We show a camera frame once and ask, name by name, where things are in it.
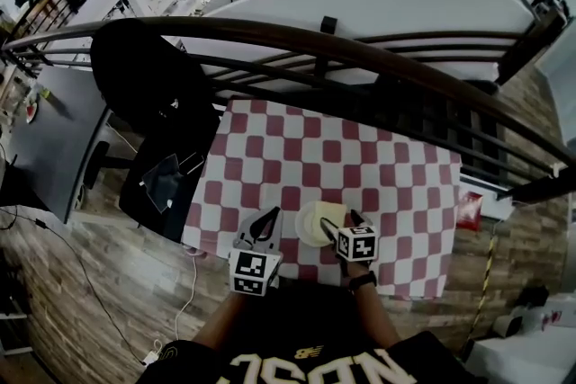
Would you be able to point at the person's right forearm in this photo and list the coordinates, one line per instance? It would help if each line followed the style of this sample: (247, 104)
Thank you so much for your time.
(378, 315)

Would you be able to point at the dark grey table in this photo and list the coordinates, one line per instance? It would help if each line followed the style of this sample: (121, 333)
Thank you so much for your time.
(49, 148)

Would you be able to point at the white box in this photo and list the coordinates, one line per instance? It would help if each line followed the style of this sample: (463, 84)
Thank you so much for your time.
(526, 350)

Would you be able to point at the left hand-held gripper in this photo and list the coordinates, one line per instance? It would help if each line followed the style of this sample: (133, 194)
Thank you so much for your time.
(254, 267)

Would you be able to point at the dark curved handrail railing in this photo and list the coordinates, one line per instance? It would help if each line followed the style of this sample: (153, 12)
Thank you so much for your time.
(315, 36)

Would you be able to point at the black flat phone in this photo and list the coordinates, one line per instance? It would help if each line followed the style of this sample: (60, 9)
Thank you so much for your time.
(191, 163)

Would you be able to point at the black rail bracket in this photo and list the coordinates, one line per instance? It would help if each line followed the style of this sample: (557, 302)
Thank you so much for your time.
(329, 24)

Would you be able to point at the cream plate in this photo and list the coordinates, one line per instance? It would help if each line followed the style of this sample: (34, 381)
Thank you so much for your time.
(308, 225)

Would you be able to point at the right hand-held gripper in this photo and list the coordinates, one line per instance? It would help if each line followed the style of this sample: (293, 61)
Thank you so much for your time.
(357, 243)

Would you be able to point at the black wristband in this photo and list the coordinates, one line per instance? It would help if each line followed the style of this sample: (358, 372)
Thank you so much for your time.
(362, 281)

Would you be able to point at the person's left forearm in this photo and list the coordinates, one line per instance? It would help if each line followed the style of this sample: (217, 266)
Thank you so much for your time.
(225, 319)

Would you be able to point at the person's black printed shirt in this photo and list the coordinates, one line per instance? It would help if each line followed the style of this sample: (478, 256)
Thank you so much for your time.
(315, 328)

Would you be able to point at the dark translucent bag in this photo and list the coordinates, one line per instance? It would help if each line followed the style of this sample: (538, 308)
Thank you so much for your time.
(163, 184)

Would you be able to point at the red white checkered tablecloth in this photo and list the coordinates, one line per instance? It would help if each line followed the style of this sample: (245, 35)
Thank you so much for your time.
(337, 157)

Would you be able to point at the red packet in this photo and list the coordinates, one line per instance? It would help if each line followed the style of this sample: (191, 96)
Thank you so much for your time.
(470, 211)

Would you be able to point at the watermelon slice toy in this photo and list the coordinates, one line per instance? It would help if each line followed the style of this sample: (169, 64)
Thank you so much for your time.
(32, 112)

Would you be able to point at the black office chair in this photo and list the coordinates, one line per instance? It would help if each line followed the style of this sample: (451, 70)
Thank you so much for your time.
(153, 193)

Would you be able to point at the yellow black hazard tape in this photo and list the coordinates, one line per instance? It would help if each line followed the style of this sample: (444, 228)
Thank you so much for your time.
(486, 283)

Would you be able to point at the white charger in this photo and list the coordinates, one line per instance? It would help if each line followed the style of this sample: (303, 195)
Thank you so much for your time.
(152, 356)

